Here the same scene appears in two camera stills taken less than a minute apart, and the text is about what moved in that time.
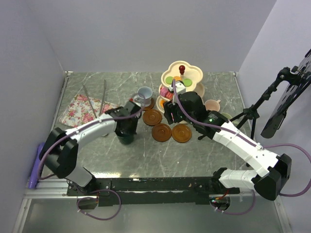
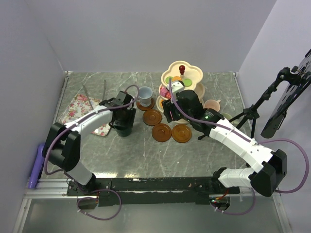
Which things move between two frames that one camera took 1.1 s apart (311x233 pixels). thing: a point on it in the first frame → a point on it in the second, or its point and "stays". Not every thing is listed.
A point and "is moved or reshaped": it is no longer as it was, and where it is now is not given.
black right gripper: [169, 108] stays
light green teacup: [229, 117] stays
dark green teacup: [127, 139] is moved or reshaped
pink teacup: [212, 105] stays
